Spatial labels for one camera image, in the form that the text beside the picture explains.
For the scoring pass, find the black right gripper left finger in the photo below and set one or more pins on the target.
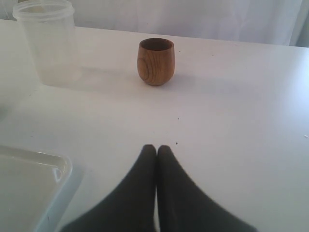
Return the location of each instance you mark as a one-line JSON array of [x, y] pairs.
[[130, 206]]

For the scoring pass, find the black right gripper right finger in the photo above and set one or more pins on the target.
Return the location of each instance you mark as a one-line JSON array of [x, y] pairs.
[[184, 207]]

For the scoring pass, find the white plastic tray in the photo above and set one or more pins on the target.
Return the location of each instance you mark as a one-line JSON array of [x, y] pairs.
[[30, 189]]

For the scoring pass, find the translucent plastic container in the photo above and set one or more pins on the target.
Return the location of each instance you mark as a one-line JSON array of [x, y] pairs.
[[49, 29]]

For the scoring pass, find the brown wooden cup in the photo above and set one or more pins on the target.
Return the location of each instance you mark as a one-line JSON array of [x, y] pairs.
[[156, 61]]

